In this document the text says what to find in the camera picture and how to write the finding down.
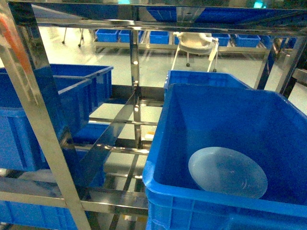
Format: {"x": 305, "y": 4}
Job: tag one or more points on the large blue target crate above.
{"x": 263, "y": 125}

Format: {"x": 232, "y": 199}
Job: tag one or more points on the white chair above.
{"x": 199, "y": 44}

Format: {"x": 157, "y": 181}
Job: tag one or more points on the light blue round tray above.
{"x": 226, "y": 171}

